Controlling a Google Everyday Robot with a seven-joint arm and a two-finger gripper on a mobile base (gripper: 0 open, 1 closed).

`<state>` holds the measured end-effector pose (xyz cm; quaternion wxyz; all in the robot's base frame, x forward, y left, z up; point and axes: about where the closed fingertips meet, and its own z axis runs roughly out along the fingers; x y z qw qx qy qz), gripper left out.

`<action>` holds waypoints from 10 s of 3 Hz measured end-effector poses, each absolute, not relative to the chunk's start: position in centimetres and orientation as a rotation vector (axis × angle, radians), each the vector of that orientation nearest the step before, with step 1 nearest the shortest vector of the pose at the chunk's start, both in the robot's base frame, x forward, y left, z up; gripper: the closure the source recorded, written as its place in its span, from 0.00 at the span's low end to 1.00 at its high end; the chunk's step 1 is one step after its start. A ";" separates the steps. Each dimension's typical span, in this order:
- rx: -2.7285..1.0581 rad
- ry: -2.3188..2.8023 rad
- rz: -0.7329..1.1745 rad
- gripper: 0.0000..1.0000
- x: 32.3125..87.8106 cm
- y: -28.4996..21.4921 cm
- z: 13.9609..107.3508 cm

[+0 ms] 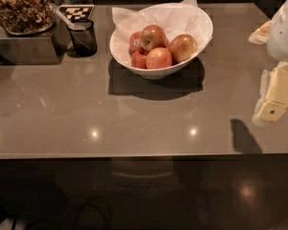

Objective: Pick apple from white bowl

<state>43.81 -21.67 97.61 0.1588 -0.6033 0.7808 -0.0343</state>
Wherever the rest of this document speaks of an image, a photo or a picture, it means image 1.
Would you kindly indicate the white paper liner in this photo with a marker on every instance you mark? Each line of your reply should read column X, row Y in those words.
column 169, row 18

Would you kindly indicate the black white marker tag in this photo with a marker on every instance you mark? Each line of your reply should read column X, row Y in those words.
column 77, row 12

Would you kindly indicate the white spoon handle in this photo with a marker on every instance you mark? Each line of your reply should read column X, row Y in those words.
column 57, row 12

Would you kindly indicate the left front red apple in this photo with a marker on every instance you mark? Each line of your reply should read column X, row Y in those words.
column 139, row 60

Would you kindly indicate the glass jar of snacks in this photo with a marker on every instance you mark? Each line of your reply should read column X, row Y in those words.
column 26, row 17

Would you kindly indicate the right red-green apple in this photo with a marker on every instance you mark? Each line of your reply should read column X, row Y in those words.
column 182, row 47

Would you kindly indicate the black mesh cup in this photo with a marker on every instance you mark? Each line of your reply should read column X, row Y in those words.
column 83, row 37

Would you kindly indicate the grey metal box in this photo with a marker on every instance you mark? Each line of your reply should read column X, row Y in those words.
column 41, row 49

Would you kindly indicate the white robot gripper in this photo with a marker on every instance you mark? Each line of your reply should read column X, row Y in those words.
column 284, row 33

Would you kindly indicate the top red-green apple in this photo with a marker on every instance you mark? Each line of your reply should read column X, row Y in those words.
column 152, row 37

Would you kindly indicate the red apple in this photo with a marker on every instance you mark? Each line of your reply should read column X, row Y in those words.
column 139, row 60
column 159, row 58
column 134, row 41

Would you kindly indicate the red-green apple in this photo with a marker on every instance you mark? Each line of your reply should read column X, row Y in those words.
column 182, row 47
column 152, row 37

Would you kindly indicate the white ceramic bowl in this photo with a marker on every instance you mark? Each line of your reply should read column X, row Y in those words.
column 156, row 72

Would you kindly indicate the left back red apple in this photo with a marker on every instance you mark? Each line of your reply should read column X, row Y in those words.
column 134, row 41

